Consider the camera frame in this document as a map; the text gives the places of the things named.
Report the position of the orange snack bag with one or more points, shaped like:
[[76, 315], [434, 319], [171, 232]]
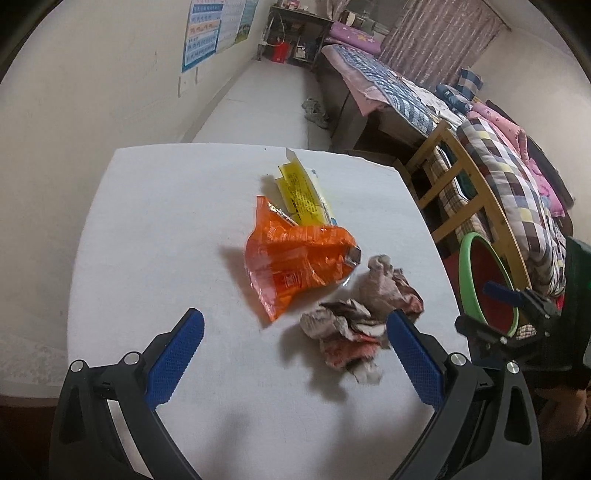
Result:
[[295, 263]]

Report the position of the pink grey paper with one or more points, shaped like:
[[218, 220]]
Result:
[[364, 318]]

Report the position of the pink blanket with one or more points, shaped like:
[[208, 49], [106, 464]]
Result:
[[540, 184]]

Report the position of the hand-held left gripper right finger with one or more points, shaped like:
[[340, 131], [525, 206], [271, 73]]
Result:
[[413, 360]]

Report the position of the small red bucket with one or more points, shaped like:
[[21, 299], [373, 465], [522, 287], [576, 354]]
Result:
[[280, 53]]

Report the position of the blue chart wall poster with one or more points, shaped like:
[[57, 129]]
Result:
[[201, 37]]

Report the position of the blue patterned bed blanket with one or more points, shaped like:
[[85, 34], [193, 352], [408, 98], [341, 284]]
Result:
[[392, 87]]

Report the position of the wooden chair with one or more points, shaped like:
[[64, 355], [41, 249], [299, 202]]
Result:
[[491, 207]]

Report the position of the purple star pillow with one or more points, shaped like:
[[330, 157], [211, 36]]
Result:
[[355, 37]]

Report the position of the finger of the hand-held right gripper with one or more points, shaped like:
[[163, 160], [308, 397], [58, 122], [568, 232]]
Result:
[[498, 290], [485, 339]]

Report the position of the dark blue patterned cloth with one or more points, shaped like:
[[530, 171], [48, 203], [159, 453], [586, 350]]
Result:
[[455, 98]]

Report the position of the wooden bed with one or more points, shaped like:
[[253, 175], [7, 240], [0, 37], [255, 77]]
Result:
[[344, 108]]

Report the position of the yellow carton box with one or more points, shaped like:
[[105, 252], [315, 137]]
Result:
[[302, 198]]

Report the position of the striped mauve curtain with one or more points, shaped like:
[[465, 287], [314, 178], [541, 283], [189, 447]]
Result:
[[438, 37]]

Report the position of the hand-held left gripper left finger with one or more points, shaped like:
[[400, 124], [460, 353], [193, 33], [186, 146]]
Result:
[[178, 355]]

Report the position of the plaid seat cushion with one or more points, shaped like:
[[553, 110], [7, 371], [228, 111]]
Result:
[[455, 203]]

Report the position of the blue white checked pillow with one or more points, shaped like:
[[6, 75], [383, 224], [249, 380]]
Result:
[[470, 83]]

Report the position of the dark desk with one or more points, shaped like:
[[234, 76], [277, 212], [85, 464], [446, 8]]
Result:
[[295, 32]]

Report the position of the pale wall poster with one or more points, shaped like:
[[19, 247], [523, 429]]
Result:
[[240, 21]]

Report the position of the plaid quilt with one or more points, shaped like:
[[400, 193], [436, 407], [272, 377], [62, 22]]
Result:
[[508, 175]]

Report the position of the grey shoe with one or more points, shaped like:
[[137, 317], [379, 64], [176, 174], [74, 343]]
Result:
[[319, 119], [311, 106]]

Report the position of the green rimmed red bin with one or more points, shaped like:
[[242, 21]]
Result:
[[489, 272]]

